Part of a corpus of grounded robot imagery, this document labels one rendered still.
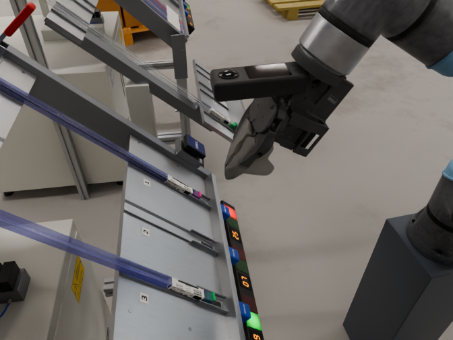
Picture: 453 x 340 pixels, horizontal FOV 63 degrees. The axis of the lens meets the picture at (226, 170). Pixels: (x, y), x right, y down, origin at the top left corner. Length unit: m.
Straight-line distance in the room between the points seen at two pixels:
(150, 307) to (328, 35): 0.39
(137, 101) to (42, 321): 0.54
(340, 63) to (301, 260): 1.20
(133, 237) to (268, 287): 0.99
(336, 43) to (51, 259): 0.68
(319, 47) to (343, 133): 1.85
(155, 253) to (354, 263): 1.16
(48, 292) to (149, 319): 0.35
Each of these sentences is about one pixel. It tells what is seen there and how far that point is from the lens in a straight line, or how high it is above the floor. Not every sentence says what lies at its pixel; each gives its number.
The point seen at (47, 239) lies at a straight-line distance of 0.47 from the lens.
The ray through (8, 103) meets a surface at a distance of 0.61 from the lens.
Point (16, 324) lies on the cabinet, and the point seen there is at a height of 0.62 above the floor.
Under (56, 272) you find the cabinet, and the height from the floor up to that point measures 0.62.
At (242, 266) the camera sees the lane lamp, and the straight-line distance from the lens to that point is 0.74.
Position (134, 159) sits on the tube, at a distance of 0.66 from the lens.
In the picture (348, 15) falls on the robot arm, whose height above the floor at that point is 1.13.
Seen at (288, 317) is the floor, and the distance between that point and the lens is 1.44.
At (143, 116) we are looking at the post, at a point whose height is 0.72.
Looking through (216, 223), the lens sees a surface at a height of 0.73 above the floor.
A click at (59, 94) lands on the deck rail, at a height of 0.95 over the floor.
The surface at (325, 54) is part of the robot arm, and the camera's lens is 0.46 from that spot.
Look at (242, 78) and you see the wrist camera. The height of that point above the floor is 1.06.
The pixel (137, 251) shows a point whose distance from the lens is 0.55.
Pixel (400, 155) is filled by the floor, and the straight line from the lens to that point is 2.23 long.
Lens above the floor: 1.26
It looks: 41 degrees down
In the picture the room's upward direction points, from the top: straight up
